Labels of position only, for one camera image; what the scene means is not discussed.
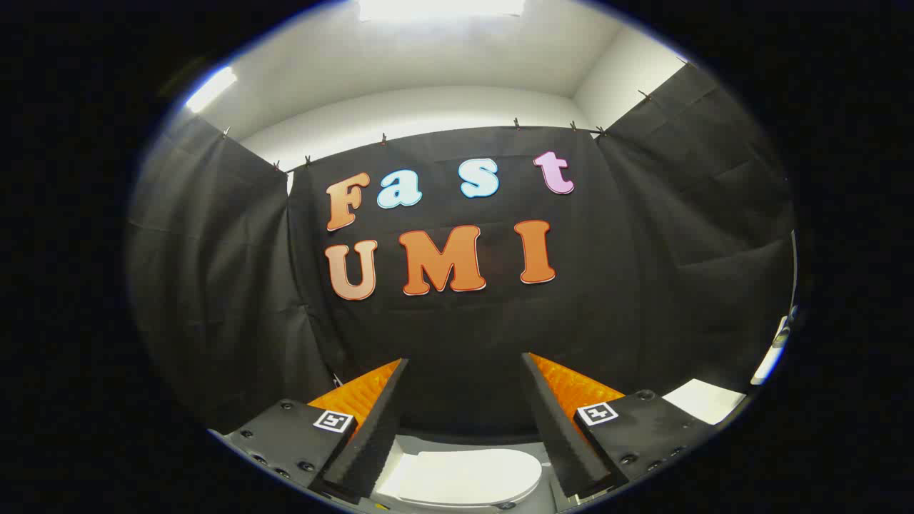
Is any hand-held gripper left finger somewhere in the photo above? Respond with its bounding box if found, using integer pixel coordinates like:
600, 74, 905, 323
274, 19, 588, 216
211, 357, 411, 500

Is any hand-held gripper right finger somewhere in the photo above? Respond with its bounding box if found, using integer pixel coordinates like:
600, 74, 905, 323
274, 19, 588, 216
520, 351, 716, 499

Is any white toilet lid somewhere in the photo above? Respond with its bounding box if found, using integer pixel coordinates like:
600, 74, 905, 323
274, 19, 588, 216
395, 448, 543, 508

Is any white drawer cabinet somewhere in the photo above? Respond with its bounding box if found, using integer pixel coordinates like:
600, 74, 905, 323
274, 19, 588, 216
663, 378, 748, 426

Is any black backdrop cloth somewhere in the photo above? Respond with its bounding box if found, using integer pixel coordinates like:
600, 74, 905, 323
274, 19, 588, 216
125, 64, 797, 440

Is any narrow ceiling light strip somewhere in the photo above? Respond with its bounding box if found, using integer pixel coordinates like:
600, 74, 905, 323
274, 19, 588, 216
185, 66, 238, 114

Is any wide ceiling light panel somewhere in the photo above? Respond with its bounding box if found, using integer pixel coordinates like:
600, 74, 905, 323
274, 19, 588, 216
356, 0, 527, 23

